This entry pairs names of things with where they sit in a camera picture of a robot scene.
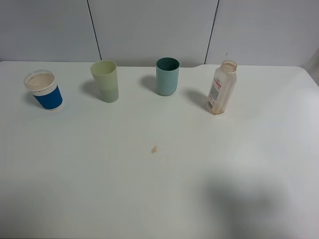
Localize brown drink spill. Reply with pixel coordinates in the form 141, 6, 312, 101
151, 146, 158, 154

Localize teal plastic cup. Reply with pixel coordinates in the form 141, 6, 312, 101
156, 57, 180, 96

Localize clear plastic drink bottle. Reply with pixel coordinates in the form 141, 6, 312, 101
207, 60, 237, 115

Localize blue sleeved clear cup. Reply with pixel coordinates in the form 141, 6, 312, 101
23, 70, 63, 111

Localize pale yellow plastic cup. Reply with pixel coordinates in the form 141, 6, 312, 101
90, 60, 119, 103

